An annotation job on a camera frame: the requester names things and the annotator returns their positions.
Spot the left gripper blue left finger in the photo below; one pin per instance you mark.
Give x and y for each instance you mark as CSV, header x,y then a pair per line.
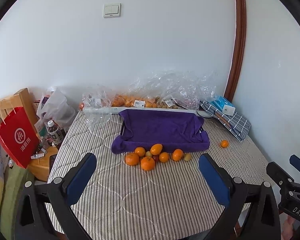
x,y
76,179

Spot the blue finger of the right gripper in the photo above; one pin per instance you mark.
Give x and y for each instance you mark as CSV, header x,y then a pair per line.
x,y
295,162

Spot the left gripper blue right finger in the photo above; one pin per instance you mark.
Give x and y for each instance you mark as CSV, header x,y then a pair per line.
x,y
217,178

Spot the small orange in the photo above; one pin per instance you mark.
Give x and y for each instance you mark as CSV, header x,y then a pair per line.
x,y
164,157
224,144
140,151

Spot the large orange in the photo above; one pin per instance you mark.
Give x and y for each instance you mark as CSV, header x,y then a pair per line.
x,y
132,159
147,163

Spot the large orange front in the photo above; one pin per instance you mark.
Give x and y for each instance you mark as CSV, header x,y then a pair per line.
x,y
147,163

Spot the yellow-green fruit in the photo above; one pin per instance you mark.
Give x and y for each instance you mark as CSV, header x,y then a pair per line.
x,y
148,154
187,157

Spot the person's right hand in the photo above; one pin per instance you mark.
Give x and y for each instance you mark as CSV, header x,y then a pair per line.
x,y
288,228

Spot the round wooden stool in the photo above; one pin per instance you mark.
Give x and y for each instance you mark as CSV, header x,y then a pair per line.
x,y
40,168

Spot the striped quilted table cover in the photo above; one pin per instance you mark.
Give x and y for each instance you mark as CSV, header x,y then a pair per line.
x,y
172,201

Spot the plastic drink bottle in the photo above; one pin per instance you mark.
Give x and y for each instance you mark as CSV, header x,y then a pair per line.
x,y
55,133

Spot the checked grey cloth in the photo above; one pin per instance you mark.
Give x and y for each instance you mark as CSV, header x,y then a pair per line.
x,y
237,124

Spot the small red fruit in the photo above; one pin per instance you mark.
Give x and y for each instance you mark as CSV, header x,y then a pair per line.
x,y
156,158

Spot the purple towel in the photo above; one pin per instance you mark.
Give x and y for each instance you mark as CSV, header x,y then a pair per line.
x,y
172,130

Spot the oval orange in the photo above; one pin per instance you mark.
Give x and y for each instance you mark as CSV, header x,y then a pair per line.
x,y
156,149

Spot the white roll tube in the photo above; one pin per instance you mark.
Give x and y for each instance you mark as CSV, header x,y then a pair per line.
x,y
117,110

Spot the red paper bag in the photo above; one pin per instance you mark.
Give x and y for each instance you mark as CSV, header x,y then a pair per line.
x,y
18,137

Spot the yellow-green fruit in pile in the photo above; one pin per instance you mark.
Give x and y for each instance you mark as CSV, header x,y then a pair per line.
x,y
148,154

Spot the blue tissue pack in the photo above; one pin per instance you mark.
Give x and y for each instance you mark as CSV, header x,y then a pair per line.
x,y
225,106

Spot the white plastic bag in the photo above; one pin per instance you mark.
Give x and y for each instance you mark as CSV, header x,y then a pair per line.
x,y
54,106

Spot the clear bag on left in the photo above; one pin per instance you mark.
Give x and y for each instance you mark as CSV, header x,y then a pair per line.
x,y
97,103

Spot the clear plastic fruit bags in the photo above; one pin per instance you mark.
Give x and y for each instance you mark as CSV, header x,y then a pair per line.
x,y
168,89

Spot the wooden chair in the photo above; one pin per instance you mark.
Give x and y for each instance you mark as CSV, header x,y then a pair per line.
x,y
21,98

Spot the brown door frame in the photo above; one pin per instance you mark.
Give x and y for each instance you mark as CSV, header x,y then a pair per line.
x,y
238,51

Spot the white light switch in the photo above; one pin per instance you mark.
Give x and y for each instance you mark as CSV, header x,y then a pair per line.
x,y
112,10

